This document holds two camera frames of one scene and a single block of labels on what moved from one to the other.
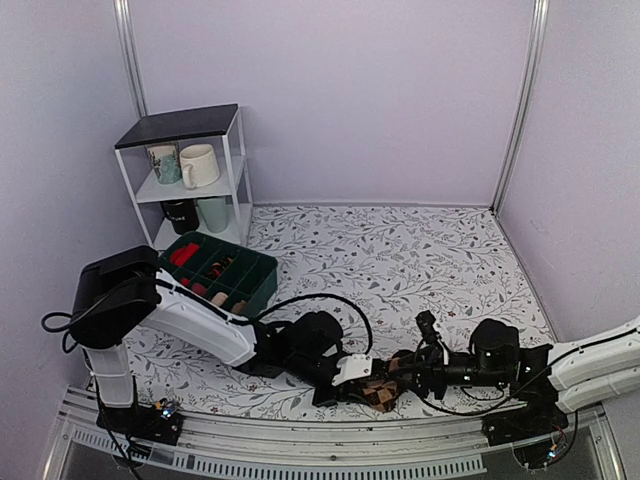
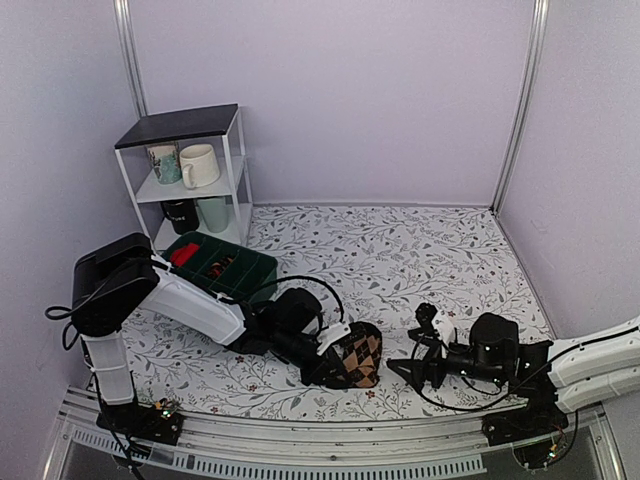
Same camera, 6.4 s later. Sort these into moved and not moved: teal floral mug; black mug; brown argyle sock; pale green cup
Moved: brown argyle sock
Not moved: black mug; teal floral mug; pale green cup
